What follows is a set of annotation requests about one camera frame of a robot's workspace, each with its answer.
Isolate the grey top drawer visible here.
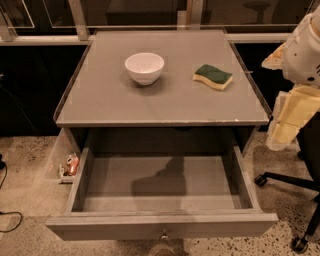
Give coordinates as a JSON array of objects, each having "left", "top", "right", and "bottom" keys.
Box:
[{"left": 45, "top": 127, "right": 279, "bottom": 242}]

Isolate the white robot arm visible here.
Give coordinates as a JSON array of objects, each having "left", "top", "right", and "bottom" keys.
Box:
[{"left": 262, "top": 6, "right": 320, "bottom": 151}]

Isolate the grey cabinet with top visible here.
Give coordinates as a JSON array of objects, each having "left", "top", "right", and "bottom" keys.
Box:
[{"left": 53, "top": 29, "right": 273, "bottom": 158}]

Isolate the metal drawer knob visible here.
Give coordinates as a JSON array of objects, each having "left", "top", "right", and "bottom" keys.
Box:
[{"left": 160, "top": 229, "right": 169, "bottom": 240}]

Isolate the black office chair base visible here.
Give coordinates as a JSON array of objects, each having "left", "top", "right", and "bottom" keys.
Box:
[{"left": 254, "top": 112, "right": 320, "bottom": 254}]

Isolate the green and yellow sponge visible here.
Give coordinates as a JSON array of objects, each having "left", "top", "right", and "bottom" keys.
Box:
[{"left": 193, "top": 64, "right": 233, "bottom": 91}]

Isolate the white ceramic bowl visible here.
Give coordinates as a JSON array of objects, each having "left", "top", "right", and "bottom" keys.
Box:
[{"left": 125, "top": 52, "right": 165, "bottom": 86}]

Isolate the orange red small object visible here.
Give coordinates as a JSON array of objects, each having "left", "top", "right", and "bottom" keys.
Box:
[{"left": 67, "top": 153, "right": 79, "bottom": 176}]

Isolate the metal window frame rail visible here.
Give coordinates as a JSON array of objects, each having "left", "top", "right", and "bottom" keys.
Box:
[{"left": 0, "top": 0, "right": 320, "bottom": 47}]

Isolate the black floor cable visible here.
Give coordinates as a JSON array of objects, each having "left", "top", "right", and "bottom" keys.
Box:
[{"left": 0, "top": 153, "right": 24, "bottom": 234}]

